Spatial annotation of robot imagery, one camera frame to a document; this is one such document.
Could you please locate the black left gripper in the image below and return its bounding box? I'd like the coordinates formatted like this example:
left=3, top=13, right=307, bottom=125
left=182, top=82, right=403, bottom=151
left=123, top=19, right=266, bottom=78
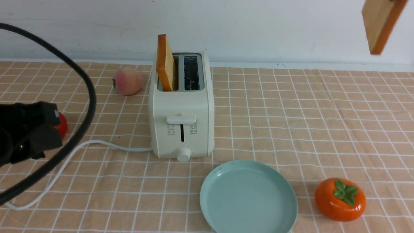
left=0, top=101, right=63, bottom=166

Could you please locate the toast slice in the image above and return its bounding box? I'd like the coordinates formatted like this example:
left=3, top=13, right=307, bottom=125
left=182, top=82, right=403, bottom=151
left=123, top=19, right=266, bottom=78
left=156, top=34, right=179, bottom=91
left=361, top=0, right=408, bottom=55

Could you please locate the white two-slot toaster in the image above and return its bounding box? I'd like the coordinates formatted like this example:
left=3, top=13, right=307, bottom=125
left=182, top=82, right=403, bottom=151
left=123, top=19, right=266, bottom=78
left=148, top=51, right=215, bottom=162

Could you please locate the red apple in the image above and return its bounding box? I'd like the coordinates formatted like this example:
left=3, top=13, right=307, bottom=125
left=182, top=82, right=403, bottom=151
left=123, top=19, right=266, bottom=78
left=56, top=112, right=68, bottom=140

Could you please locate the pink peach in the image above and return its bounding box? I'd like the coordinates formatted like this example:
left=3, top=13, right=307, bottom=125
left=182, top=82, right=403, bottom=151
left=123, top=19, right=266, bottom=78
left=112, top=67, right=144, bottom=96

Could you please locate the light green plate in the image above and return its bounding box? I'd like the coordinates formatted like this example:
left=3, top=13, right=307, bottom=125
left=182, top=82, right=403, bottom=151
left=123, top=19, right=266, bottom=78
left=199, top=160, right=298, bottom=233

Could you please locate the orange persimmon with leaves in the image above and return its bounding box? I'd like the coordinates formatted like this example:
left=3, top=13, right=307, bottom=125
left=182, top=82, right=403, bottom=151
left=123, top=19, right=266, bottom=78
left=314, top=178, right=367, bottom=222

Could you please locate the white power cable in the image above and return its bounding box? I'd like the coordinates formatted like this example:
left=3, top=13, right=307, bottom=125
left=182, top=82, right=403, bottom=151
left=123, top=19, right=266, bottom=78
left=5, top=140, right=153, bottom=211

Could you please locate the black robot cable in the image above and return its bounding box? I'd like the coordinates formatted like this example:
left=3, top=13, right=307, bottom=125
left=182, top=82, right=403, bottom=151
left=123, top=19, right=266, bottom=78
left=0, top=23, right=97, bottom=205

